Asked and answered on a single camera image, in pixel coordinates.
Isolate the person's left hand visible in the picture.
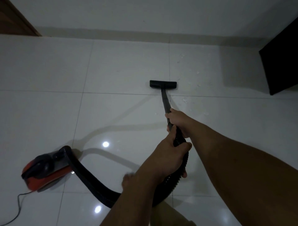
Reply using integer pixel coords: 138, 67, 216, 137
139, 133, 193, 181

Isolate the person's right hand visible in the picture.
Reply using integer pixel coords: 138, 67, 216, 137
165, 108, 199, 140

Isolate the black vacuum wand with nozzle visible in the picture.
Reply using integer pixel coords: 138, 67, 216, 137
149, 80, 177, 131

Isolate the black corrugated vacuum hose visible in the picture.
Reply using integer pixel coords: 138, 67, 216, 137
57, 126, 189, 209

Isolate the person's right forearm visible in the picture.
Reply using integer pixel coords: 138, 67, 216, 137
186, 122, 298, 226

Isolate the person's left forearm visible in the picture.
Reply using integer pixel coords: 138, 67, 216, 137
100, 166, 168, 226

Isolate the person's bare foot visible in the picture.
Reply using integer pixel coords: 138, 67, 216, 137
121, 172, 140, 194

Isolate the person's leg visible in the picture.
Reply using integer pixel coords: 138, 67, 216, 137
151, 200, 197, 226

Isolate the black furniture piece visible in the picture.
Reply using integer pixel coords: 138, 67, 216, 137
259, 17, 298, 96

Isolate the red and black vacuum cleaner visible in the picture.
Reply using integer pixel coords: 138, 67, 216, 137
21, 149, 73, 193

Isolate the brown wooden door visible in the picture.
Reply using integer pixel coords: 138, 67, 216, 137
0, 0, 42, 37

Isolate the black power cord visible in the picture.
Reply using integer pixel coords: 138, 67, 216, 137
0, 191, 33, 226

